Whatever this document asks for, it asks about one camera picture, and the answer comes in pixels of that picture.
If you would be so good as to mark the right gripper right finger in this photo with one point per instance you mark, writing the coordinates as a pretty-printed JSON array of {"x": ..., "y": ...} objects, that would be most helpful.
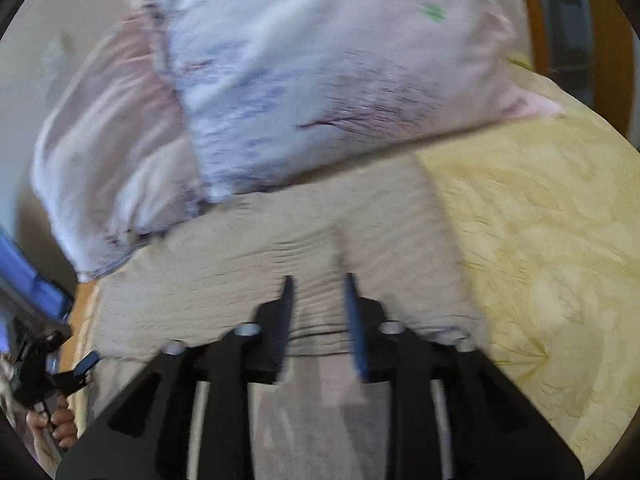
[{"x": 453, "y": 413}]

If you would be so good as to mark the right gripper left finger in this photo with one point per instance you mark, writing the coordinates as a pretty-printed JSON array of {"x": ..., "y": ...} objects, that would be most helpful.
[{"x": 144, "y": 433}]

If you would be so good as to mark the beige cable-knit sweater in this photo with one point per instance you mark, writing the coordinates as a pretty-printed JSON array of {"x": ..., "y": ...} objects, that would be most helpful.
[{"x": 382, "y": 222}]

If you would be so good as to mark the person's left hand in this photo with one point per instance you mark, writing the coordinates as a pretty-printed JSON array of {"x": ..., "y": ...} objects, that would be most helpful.
[{"x": 62, "y": 422}]

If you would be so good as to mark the blue window curtain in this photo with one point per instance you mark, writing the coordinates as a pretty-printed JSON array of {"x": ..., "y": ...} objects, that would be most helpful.
[{"x": 27, "y": 294}]

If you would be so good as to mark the yellow patterned bedspread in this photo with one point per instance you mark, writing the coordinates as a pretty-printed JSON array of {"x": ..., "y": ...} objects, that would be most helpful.
[{"x": 545, "y": 214}]

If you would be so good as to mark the pink floral pillow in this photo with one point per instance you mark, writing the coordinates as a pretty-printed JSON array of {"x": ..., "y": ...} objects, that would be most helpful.
[{"x": 113, "y": 163}]

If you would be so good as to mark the floral pillow with tree print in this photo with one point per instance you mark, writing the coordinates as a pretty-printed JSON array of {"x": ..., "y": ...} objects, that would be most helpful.
[{"x": 271, "y": 89}]

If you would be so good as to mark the wooden headboard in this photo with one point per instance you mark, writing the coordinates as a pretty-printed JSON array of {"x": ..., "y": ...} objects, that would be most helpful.
[{"x": 590, "y": 48}]

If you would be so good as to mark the white wall switch plate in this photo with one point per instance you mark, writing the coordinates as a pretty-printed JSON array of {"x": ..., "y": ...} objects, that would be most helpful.
[{"x": 55, "y": 62}]

